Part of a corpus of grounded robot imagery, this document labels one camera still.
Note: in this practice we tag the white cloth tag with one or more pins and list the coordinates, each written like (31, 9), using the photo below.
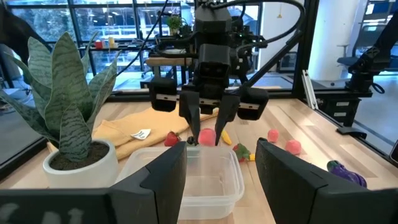
(141, 134)

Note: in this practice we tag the pink toy raspberry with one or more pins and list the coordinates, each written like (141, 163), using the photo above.
(273, 136)
(293, 147)
(206, 137)

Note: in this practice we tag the purple toy eggplant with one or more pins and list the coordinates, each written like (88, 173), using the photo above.
(345, 172)

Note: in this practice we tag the small background potted plant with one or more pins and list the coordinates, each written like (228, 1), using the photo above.
(174, 23)

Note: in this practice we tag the red toy strawberry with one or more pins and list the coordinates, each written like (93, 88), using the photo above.
(171, 139)

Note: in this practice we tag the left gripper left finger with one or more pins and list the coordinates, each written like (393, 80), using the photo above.
(155, 199)

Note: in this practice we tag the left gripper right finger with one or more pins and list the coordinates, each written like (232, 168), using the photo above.
(289, 193)

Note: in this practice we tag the leafy toy strawberry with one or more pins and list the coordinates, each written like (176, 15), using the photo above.
(241, 152)

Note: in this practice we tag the black toy berry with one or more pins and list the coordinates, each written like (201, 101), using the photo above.
(190, 141)

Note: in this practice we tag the white plant pot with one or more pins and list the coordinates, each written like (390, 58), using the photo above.
(81, 177)

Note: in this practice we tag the yellow toy banana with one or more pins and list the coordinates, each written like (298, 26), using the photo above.
(227, 138)

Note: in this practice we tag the yellow toy corn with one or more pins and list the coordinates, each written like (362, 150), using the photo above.
(252, 157)

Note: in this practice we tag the green snake plant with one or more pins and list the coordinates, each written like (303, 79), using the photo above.
(66, 93)

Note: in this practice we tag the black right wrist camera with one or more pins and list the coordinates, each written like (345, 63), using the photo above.
(214, 68)

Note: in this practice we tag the yellow folded cloth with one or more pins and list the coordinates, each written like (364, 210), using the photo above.
(155, 124)

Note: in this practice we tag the grey metal bar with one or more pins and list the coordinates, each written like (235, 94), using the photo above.
(309, 90)

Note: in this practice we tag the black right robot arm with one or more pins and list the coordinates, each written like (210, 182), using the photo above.
(213, 21)

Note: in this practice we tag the background black robot arm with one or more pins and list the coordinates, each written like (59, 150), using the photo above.
(363, 67)

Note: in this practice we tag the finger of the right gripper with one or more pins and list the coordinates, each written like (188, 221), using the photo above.
(191, 112)
(228, 109)

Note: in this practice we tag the clear plastic tupperware container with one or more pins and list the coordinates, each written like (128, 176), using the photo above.
(211, 186)

